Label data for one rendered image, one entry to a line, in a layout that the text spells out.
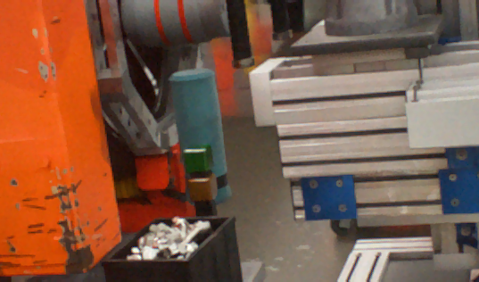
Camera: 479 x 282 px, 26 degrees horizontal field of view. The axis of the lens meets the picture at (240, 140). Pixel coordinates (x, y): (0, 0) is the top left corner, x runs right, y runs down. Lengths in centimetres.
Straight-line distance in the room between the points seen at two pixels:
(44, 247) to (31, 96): 24
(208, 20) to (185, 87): 16
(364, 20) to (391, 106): 14
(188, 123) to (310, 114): 38
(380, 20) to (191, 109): 50
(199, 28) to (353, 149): 52
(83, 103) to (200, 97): 39
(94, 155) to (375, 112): 45
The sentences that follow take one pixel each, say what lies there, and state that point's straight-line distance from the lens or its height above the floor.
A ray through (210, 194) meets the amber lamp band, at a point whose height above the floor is 58.
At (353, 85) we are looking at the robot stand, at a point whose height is 74.
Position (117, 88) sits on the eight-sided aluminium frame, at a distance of 192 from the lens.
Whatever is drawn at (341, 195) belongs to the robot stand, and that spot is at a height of 55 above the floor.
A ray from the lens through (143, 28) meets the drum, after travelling 210.
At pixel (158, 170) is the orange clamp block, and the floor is 54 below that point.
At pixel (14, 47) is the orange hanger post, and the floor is 88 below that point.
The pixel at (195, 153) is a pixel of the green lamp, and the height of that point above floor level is 65.
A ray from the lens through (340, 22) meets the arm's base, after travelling 166.
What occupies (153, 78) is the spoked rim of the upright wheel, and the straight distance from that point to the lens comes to 237.
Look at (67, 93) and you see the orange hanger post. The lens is 161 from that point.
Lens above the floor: 104
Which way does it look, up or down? 12 degrees down
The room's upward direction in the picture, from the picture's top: 8 degrees counter-clockwise
